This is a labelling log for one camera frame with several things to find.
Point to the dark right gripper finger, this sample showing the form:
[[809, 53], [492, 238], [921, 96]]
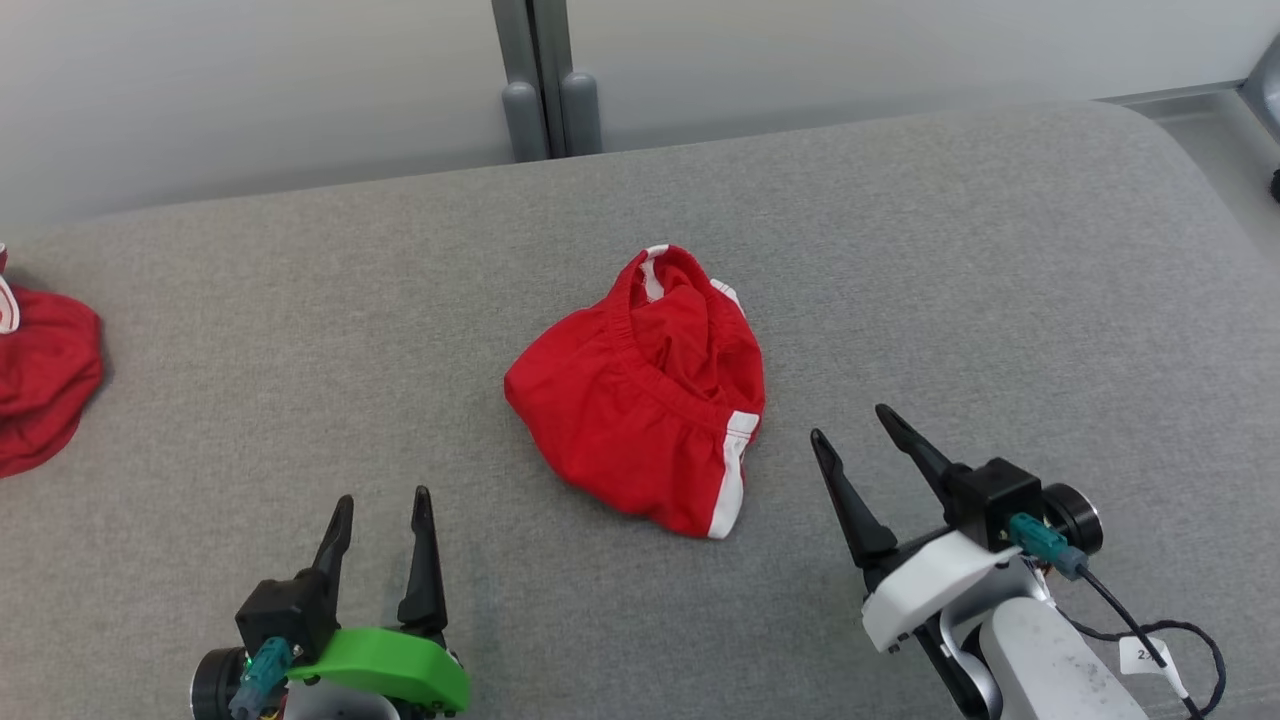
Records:
[[860, 520], [925, 455]]

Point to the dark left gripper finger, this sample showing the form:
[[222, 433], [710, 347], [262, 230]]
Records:
[[335, 545], [424, 570]]

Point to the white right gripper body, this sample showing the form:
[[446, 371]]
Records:
[[930, 585]]

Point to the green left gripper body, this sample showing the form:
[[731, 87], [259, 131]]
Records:
[[390, 665]]

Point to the red shorts white stripes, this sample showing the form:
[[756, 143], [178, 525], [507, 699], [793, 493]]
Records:
[[620, 420]]

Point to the red basketball jersey white sleeves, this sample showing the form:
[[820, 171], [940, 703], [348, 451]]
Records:
[[40, 380]]

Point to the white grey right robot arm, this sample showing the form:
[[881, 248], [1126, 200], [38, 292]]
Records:
[[1050, 670]]

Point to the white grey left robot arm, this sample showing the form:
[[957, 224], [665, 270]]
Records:
[[340, 706]]

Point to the grey fabric sofa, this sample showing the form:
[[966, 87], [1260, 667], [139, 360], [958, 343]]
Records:
[[300, 350]]

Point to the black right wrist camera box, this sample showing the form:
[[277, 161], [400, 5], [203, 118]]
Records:
[[995, 500]]

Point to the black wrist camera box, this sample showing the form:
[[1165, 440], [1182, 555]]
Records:
[[280, 615], [995, 500]]

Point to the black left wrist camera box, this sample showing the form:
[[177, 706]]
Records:
[[280, 615]]

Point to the grey metal floor rail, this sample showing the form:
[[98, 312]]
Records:
[[1170, 95]]

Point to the grey rounded bumper post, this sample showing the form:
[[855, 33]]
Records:
[[581, 115], [524, 125]]

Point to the grey metal frame leg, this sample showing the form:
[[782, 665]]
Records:
[[1265, 80]]

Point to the grey metal partition frame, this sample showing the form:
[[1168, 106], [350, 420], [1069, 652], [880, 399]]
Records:
[[530, 40]]

